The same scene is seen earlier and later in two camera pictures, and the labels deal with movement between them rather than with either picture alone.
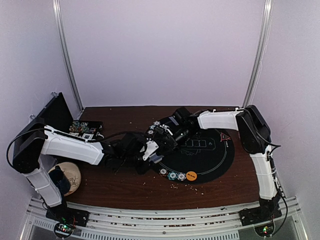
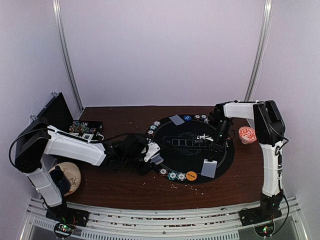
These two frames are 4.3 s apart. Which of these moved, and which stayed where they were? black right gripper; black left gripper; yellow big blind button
Moved: black right gripper
Stayed: black left gripper; yellow big blind button
